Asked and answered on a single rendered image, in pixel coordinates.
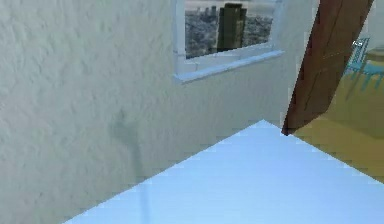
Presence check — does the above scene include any white framed window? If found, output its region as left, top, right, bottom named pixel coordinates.
left=171, top=0, right=287, bottom=84

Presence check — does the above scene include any brown wooden room door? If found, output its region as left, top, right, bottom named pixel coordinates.
left=281, top=0, right=375, bottom=137

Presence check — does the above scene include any turquoise chair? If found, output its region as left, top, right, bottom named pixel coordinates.
left=344, top=37, right=384, bottom=101

